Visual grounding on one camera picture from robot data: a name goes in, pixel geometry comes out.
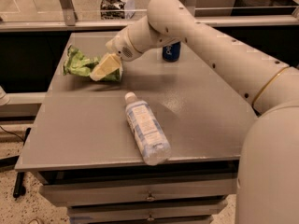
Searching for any blue plastic water bottle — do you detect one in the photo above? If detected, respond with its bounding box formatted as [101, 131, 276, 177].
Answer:
[125, 92, 171, 166]

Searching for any top grey drawer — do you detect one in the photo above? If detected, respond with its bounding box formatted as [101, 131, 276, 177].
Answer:
[39, 175, 237, 206]

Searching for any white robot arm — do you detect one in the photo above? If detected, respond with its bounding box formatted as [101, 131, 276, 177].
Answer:
[107, 0, 299, 224]

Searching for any grey drawer cabinet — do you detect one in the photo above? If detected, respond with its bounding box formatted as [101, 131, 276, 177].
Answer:
[16, 49, 255, 224]

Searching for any metal railing frame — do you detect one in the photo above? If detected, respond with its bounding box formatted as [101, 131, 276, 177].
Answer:
[0, 0, 299, 32]

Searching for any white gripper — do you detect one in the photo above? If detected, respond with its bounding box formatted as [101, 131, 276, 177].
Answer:
[90, 27, 140, 81]

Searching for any green jalapeno chip bag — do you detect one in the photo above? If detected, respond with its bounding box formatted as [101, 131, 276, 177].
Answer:
[63, 44, 123, 83]

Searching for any black cable on floor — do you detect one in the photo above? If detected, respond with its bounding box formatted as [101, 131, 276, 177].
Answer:
[0, 124, 33, 200]

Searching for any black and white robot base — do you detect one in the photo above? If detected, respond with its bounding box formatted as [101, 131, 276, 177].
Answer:
[100, 0, 135, 20]

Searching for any blue soda can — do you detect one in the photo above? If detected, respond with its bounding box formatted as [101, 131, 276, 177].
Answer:
[162, 42, 180, 62]

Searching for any grey drawer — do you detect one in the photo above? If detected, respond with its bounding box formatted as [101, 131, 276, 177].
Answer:
[68, 199, 227, 224]
[39, 175, 237, 206]

